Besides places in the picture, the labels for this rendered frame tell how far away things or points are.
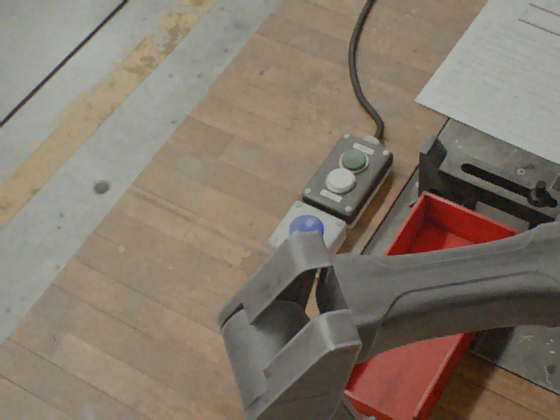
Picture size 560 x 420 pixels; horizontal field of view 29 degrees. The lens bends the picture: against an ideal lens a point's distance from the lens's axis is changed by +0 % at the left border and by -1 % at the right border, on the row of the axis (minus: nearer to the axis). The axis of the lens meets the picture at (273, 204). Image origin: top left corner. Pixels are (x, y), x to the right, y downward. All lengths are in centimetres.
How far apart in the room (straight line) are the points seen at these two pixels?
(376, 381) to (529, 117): 41
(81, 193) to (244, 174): 121
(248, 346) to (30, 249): 173
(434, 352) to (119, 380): 34
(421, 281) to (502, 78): 73
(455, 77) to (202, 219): 38
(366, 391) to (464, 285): 45
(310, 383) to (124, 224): 64
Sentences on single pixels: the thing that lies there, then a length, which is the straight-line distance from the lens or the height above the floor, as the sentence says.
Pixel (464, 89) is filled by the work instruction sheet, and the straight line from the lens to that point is 141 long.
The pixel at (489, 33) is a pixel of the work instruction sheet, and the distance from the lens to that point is 148.
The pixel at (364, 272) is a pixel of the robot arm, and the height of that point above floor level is 135.
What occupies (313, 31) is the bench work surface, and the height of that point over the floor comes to 90.
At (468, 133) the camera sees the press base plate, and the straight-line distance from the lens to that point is 137.
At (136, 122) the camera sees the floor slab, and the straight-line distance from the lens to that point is 261.
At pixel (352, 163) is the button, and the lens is 129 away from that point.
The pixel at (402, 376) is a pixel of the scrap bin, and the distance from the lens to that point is 118.
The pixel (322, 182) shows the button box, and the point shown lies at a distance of 129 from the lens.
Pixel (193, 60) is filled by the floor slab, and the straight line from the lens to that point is 271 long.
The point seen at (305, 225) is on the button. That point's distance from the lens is 125.
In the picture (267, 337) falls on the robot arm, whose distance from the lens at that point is 75.
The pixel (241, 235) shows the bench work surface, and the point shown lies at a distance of 129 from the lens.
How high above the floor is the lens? 197
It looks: 55 degrees down
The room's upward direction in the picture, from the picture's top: 9 degrees counter-clockwise
